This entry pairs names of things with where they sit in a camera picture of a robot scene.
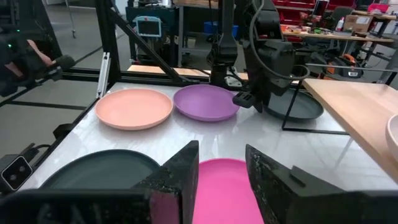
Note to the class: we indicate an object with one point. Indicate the wooden base board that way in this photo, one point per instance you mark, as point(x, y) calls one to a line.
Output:
point(146, 69)

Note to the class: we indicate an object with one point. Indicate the dark green plastic plate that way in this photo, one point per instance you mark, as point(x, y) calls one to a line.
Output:
point(304, 109)
point(102, 171)

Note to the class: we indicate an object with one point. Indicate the light blue small monitor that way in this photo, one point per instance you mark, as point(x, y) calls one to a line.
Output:
point(148, 27)

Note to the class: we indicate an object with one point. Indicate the pink plastic plate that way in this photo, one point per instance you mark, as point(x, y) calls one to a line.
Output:
point(224, 193)

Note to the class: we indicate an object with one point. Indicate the black frame clamp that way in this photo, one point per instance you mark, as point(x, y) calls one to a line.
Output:
point(63, 130)

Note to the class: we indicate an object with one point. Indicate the person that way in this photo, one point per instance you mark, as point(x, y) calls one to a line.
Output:
point(38, 53)

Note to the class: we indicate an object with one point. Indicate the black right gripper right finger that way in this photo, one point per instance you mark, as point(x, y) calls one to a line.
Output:
point(270, 177)

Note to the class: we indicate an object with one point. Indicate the black depth camera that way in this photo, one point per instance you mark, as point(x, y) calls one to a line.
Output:
point(15, 172)

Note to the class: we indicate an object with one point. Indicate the white bottle with red cap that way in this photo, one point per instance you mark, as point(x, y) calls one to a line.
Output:
point(339, 25)

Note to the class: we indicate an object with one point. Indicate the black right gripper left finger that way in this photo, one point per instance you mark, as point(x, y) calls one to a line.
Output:
point(183, 174)

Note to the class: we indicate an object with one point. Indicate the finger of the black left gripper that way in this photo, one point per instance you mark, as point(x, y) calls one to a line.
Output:
point(244, 99)
point(259, 105)

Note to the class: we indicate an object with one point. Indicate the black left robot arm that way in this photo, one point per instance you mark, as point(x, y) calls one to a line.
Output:
point(228, 46)

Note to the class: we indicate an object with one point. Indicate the silver aluminium profile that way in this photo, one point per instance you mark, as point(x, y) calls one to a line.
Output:
point(103, 74)

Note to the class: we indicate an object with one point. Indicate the dark cabinet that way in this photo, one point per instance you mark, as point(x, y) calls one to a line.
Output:
point(169, 21)

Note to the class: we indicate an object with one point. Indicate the grey office chair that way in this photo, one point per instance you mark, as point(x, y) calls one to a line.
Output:
point(340, 14)

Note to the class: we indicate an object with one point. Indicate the blue storage bin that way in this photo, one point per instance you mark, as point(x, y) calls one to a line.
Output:
point(217, 29)

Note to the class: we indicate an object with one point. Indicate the wooden shelf with black frame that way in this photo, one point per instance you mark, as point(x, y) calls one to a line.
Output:
point(351, 105)

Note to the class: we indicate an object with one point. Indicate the white arm base bracket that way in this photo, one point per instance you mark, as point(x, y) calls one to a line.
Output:
point(233, 81)

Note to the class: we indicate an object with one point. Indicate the peach plastic plate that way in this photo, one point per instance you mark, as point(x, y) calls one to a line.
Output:
point(133, 109)

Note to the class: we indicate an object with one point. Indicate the cardboard box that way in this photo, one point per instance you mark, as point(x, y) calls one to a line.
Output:
point(357, 23)

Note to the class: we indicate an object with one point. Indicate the purple plastic plate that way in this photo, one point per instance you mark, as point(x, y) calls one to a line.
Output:
point(203, 102)

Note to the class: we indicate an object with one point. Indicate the cream plastic plate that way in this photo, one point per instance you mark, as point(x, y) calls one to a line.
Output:
point(393, 137)

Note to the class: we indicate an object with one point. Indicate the white rolling stand leg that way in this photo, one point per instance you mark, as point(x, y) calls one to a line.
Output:
point(71, 18)

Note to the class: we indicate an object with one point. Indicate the wooden workbench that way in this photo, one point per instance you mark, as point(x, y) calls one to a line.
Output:
point(342, 38)

